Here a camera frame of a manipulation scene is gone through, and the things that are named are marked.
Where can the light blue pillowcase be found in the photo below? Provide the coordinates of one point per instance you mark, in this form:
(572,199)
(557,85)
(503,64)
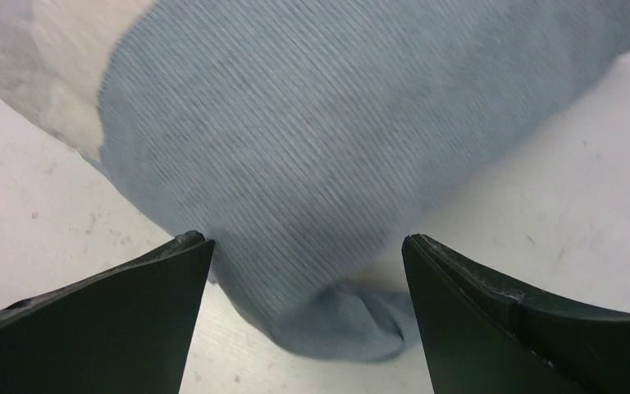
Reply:
(306,137)

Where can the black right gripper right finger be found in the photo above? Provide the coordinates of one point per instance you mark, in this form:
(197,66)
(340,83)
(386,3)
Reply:
(486,332)

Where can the white pillow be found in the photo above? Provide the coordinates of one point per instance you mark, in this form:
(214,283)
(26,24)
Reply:
(53,55)

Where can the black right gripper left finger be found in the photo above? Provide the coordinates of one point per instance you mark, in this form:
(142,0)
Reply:
(125,330)

